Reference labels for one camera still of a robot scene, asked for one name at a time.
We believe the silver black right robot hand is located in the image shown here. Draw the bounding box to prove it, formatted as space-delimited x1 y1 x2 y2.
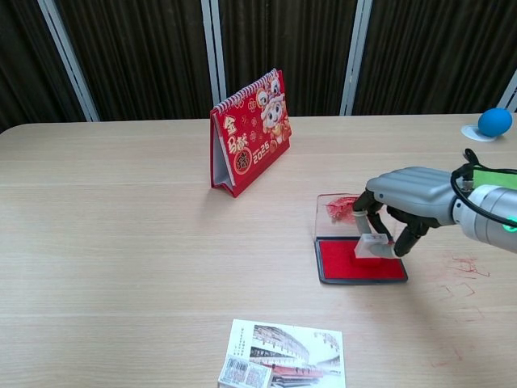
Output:
352 166 462 259

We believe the red ink pad clear lid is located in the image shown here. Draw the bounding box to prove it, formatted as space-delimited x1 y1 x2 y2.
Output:
313 192 410 286

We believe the green microfibre cloth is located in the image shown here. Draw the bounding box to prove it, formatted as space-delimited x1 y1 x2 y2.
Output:
463 148 517 188

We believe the white round disc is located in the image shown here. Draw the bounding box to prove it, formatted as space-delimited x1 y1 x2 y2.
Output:
460 124 506 143

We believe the blue ball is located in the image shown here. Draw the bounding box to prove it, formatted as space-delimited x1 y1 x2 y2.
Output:
477 108 514 139

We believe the red desk calendar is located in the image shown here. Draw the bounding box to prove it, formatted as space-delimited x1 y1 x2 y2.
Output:
208 68 293 199

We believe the printed postcard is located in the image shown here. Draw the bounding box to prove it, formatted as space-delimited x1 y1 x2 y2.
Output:
217 318 346 388

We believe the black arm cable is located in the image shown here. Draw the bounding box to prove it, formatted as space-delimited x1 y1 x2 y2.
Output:
451 163 517 228

